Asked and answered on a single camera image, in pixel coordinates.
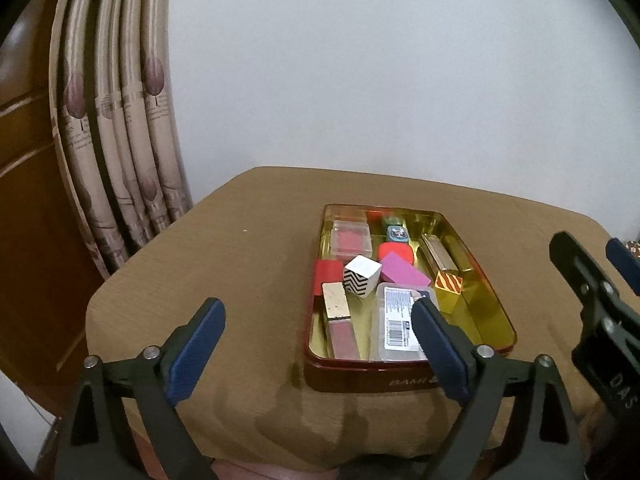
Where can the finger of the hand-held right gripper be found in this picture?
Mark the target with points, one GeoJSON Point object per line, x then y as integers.
{"type": "Point", "coordinates": [625, 262]}
{"type": "Point", "coordinates": [575, 265]}

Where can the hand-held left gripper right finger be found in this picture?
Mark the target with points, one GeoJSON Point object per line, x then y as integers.
{"type": "Point", "coordinates": [440, 350]}

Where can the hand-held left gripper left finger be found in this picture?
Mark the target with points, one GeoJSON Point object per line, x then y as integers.
{"type": "Point", "coordinates": [195, 355]}

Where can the clear plastic box blue label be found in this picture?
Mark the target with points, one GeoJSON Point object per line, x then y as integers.
{"type": "Point", "coordinates": [392, 320]}

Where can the yellow block red stripes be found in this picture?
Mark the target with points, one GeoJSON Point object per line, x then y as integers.
{"type": "Point", "coordinates": [447, 285]}

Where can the pink block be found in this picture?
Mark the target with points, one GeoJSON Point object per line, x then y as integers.
{"type": "Point", "coordinates": [405, 272]}

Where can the red and gold tin box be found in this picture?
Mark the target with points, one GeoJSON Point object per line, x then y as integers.
{"type": "Point", "coordinates": [350, 380]}

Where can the gold ribbed case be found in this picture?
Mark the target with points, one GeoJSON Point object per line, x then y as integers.
{"type": "Point", "coordinates": [440, 255]}

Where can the lip gloss tube gold cap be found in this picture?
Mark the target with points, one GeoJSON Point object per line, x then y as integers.
{"type": "Point", "coordinates": [342, 335]}

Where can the white block black zigzag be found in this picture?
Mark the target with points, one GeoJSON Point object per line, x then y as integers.
{"type": "Point", "coordinates": [367, 267]}

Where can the orange-red block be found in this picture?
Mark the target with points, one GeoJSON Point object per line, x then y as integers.
{"type": "Point", "coordinates": [395, 251]}

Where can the small teal tin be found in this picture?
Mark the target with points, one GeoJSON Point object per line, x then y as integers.
{"type": "Point", "coordinates": [397, 234]}

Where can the small clear box red content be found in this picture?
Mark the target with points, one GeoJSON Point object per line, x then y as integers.
{"type": "Point", "coordinates": [350, 240]}

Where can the brown wooden door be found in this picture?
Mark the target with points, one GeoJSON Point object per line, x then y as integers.
{"type": "Point", "coordinates": [30, 235]}

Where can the beige patterned curtain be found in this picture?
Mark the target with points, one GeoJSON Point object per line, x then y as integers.
{"type": "Point", "coordinates": [100, 135]}

